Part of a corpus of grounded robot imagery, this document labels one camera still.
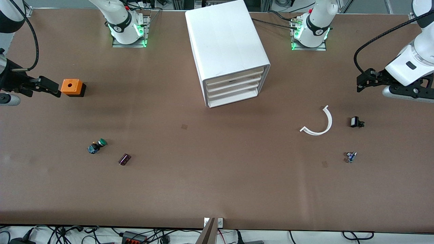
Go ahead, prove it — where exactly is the white plastic drawer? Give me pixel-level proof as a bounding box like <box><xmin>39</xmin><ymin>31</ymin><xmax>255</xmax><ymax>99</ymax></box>
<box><xmin>207</xmin><ymin>78</ymin><xmax>263</xmax><ymax>101</ymax></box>
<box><xmin>205</xmin><ymin>72</ymin><xmax>264</xmax><ymax>95</ymax></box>
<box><xmin>208</xmin><ymin>84</ymin><xmax>262</xmax><ymax>107</ymax></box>

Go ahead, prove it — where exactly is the white plastic drawer cabinet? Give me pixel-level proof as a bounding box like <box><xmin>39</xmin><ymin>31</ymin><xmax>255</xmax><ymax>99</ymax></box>
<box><xmin>185</xmin><ymin>0</ymin><xmax>271</xmax><ymax>108</ymax></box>

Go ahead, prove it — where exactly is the white curved plastic strip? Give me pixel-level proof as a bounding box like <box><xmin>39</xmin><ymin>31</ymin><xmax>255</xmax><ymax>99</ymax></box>
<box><xmin>300</xmin><ymin>105</ymin><xmax>333</xmax><ymax>136</ymax></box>

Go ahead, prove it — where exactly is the metal base mounting plate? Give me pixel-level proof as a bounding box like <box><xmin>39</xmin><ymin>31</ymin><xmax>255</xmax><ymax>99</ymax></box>
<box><xmin>112</xmin><ymin>15</ymin><xmax>150</xmax><ymax>48</ymax></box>
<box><xmin>291</xmin><ymin>40</ymin><xmax>327</xmax><ymax>52</ymax></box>

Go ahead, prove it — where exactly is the black red power strip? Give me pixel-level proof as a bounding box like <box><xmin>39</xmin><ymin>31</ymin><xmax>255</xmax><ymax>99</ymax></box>
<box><xmin>121</xmin><ymin>231</ymin><xmax>148</xmax><ymax>244</ymax></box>

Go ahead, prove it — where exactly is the orange black button enclosure box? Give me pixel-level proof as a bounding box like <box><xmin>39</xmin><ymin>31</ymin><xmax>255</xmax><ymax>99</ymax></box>
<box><xmin>61</xmin><ymin>79</ymin><xmax>86</xmax><ymax>98</ymax></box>

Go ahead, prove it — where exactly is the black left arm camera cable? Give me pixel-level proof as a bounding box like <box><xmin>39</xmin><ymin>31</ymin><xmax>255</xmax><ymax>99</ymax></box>
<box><xmin>354</xmin><ymin>12</ymin><xmax>434</xmax><ymax>75</ymax></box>

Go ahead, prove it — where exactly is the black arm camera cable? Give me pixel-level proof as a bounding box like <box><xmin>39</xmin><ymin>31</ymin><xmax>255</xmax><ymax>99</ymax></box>
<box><xmin>354</xmin><ymin>12</ymin><xmax>434</xmax><ymax>75</ymax></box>
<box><xmin>10</xmin><ymin>0</ymin><xmax>40</xmax><ymax>72</ymax></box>

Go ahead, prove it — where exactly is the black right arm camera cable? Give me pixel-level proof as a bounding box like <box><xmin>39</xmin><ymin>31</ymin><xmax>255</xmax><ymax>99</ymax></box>
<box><xmin>10</xmin><ymin>0</ymin><xmax>40</xmax><ymax>72</ymax></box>

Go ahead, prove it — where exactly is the green push button switch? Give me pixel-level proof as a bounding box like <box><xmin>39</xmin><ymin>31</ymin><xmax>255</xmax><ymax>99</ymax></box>
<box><xmin>87</xmin><ymin>138</ymin><xmax>107</xmax><ymax>155</ymax></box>

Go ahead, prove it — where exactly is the black power cable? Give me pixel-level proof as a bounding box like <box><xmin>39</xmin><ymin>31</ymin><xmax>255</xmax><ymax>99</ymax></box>
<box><xmin>252</xmin><ymin>18</ymin><xmax>294</xmax><ymax>29</ymax></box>
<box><xmin>267</xmin><ymin>10</ymin><xmax>300</xmax><ymax>22</ymax></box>

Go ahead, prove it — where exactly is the black tangled cable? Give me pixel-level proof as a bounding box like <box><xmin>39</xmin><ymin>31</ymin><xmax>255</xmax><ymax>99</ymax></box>
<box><xmin>25</xmin><ymin>225</ymin><xmax>83</xmax><ymax>243</ymax></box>

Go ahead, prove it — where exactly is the black cable bundle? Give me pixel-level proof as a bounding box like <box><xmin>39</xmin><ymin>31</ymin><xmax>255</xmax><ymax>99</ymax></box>
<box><xmin>146</xmin><ymin>229</ymin><xmax>204</xmax><ymax>244</ymax></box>

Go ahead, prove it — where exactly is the grey wedge-shaped post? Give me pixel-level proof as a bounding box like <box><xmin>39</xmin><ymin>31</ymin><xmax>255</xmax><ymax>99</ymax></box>
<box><xmin>196</xmin><ymin>218</ymin><xmax>217</xmax><ymax>244</ymax></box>

